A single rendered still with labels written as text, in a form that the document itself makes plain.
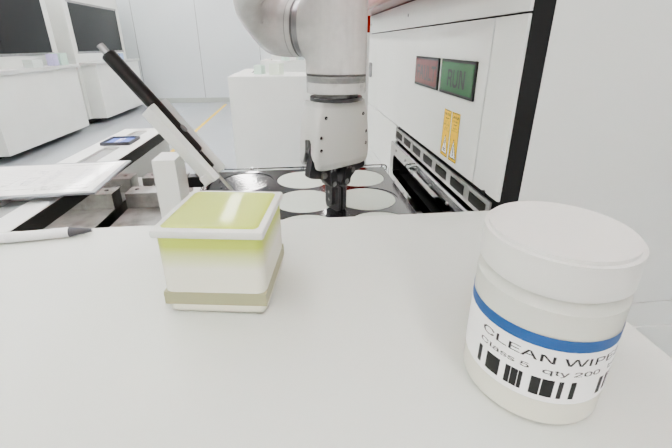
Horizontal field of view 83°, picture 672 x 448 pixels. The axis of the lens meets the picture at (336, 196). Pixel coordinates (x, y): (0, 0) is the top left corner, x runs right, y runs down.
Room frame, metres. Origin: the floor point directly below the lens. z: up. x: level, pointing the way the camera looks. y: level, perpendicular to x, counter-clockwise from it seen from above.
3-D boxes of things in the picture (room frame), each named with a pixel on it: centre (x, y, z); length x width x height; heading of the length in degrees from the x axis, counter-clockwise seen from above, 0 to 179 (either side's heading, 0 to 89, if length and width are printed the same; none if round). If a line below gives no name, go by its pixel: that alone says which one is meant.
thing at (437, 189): (0.63, -0.15, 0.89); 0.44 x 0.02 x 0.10; 6
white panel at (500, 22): (0.81, -0.15, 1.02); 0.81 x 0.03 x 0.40; 6
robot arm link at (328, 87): (0.56, 0.00, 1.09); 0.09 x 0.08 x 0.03; 127
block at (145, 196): (0.62, 0.32, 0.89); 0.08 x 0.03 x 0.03; 96
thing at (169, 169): (0.34, 0.14, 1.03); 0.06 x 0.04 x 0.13; 96
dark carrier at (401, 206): (0.59, 0.05, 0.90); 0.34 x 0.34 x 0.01; 6
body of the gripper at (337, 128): (0.56, 0.00, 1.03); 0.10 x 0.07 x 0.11; 127
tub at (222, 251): (0.25, 0.08, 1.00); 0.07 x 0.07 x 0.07; 88
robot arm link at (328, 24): (0.56, 0.00, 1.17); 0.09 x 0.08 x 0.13; 71
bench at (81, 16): (6.70, 4.15, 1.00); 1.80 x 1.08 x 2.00; 6
